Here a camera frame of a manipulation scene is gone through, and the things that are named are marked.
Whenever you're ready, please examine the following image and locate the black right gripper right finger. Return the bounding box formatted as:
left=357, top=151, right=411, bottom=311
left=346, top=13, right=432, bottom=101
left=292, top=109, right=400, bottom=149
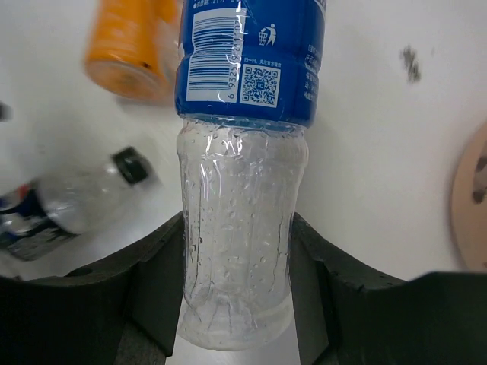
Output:
left=290, top=215, right=486, bottom=364

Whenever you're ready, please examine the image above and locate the orange plastic bin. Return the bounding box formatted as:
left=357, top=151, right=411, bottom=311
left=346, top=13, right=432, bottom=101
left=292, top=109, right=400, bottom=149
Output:
left=450, top=125, right=486, bottom=271

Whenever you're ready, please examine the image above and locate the blue label white cap bottle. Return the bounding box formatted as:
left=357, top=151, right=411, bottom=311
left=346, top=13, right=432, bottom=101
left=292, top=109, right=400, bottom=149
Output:
left=175, top=0, right=326, bottom=351

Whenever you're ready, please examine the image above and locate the orange juice bottle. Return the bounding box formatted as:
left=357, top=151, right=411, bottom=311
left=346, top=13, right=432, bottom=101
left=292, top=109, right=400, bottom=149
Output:
left=84, top=0, right=183, bottom=103

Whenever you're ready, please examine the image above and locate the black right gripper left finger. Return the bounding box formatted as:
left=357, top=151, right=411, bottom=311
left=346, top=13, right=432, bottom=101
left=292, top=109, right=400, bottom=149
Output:
left=1, top=214, right=184, bottom=364

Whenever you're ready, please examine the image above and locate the pepsi bottle black cap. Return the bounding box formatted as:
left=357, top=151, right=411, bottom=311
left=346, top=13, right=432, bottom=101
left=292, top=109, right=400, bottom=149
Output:
left=1, top=146, right=154, bottom=261

